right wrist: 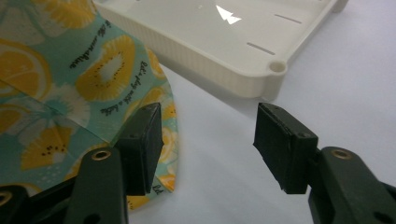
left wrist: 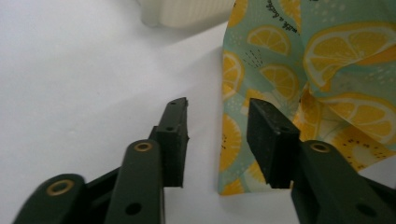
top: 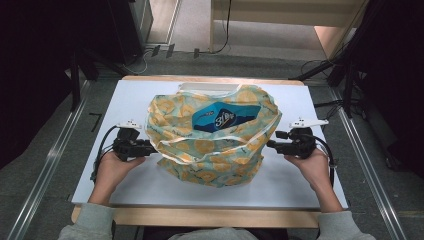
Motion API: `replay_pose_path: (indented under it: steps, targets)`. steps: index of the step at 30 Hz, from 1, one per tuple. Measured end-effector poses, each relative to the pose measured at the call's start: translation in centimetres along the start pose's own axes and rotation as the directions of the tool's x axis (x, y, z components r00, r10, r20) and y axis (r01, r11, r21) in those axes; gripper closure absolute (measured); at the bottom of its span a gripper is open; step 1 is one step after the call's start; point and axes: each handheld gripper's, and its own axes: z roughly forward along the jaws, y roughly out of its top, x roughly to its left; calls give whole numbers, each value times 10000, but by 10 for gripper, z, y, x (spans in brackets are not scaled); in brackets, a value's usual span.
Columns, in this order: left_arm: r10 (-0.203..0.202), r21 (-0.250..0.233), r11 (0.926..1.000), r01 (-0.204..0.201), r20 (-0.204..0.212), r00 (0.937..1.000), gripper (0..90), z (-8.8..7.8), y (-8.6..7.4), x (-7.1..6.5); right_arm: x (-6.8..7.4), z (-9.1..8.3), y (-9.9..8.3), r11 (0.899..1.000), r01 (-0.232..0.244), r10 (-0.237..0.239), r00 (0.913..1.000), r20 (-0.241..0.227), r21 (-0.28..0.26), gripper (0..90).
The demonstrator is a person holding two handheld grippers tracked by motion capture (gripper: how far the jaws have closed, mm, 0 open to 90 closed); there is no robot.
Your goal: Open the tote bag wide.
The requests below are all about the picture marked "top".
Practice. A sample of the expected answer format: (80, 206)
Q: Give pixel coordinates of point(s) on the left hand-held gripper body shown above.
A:
(128, 146)

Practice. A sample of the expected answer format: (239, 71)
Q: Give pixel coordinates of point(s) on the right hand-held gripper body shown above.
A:
(301, 143)

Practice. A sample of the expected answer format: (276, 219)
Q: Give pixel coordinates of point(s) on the blue snack pouch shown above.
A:
(223, 116)

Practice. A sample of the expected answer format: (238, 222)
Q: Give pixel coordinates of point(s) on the white plastic tray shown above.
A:
(206, 87)

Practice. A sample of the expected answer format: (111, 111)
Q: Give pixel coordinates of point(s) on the person's right hand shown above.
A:
(315, 170)

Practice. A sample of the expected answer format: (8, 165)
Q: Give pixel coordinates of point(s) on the person's left hand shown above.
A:
(110, 173)

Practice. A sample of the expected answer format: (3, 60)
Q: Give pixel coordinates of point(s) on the black corner tape mark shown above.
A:
(97, 120)

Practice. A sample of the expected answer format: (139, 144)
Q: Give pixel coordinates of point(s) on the white table board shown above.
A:
(133, 100)

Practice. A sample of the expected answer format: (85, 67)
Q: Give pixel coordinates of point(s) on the black metal stand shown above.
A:
(75, 83)
(348, 90)

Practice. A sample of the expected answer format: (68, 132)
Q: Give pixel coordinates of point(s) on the black floor tape strip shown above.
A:
(170, 50)
(196, 53)
(155, 50)

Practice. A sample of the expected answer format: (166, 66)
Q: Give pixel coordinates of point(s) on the person's grey sweater torso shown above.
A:
(213, 234)

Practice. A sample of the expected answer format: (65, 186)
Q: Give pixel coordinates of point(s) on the dark cabinet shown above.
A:
(130, 30)

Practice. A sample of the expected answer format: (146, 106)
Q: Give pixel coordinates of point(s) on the light wooden bench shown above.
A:
(266, 13)

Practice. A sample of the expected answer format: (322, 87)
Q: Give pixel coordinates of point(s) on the metal floor rail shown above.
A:
(46, 163)
(363, 156)

